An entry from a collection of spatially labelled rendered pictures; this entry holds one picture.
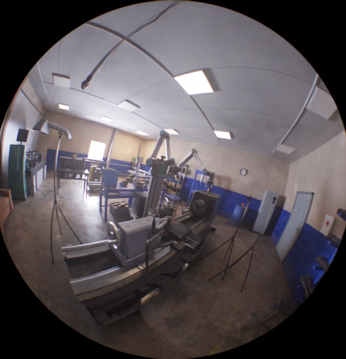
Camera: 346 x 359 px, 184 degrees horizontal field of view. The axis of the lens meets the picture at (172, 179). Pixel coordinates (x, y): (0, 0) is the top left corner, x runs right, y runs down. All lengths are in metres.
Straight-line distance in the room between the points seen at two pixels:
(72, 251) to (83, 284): 0.33
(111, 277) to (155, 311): 0.95
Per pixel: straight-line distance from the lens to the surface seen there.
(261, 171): 5.54
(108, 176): 2.74
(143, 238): 0.95
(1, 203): 3.27
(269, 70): 2.06
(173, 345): 1.74
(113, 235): 0.86
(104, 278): 0.95
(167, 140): 2.12
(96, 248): 1.15
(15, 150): 3.87
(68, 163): 4.75
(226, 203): 5.48
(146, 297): 1.35
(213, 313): 1.98
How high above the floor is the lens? 1.68
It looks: 6 degrees down
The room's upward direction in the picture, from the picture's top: 14 degrees clockwise
